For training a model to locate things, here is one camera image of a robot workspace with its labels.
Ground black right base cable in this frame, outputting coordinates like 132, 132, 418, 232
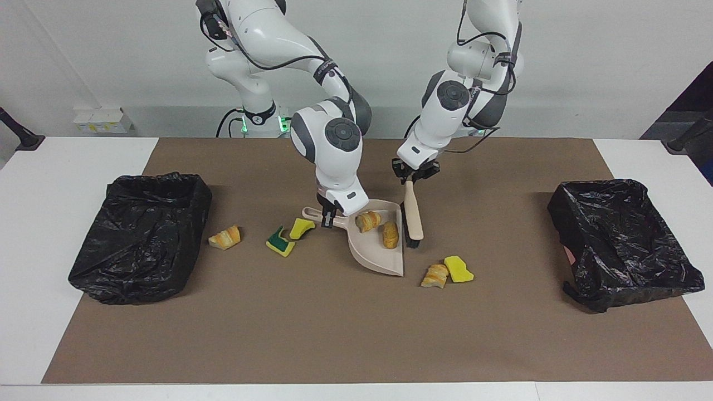
216, 107, 246, 138

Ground small yellow sponge piece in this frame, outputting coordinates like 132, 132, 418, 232
289, 218, 316, 241

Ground beige plastic dustpan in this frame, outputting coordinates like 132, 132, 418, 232
301, 199, 405, 277

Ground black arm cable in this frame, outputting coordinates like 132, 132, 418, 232
443, 0, 520, 154
201, 6, 357, 112

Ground white box on table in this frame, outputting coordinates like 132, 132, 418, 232
74, 107, 134, 134

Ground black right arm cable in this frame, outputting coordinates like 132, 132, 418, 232
201, 6, 357, 112

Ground black bag lined bin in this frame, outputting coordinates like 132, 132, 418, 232
68, 172, 213, 306
547, 178, 706, 314

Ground green and yellow sponge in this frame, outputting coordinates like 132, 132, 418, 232
266, 226, 296, 258

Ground croissant piece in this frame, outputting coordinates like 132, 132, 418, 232
356, 211, 383, 233
208, 225, 242, 251
421, 263, 450, 289

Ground dark background panel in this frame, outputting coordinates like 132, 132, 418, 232
641, 61, 713, 185

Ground black stand base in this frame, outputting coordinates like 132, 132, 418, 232
0, 107, 45, 151
661, 109, 713, 154

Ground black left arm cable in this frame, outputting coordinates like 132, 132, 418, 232
443, 0, 520, 154

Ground beige brush black bristles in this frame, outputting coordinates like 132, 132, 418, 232
402, 177, 424, 249

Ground brown table mat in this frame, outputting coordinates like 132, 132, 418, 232
42, 138, 713, 385

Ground large yellow sponge piece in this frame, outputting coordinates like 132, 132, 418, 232
444, 256, 475, 283

